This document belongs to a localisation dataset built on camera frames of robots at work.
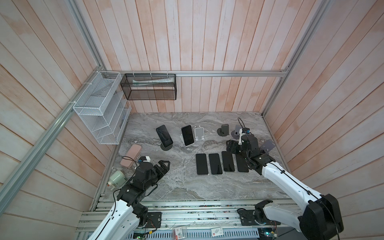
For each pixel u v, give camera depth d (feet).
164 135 3.12
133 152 3.23
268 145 3.11
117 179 2.61
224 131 3.52
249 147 2.04
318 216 1.30
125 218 1.65
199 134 3.42
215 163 3.07
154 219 2.40
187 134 3.16
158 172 2.25
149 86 3.41
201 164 3.06
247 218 2.41
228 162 3.04
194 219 2.46
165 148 3.28
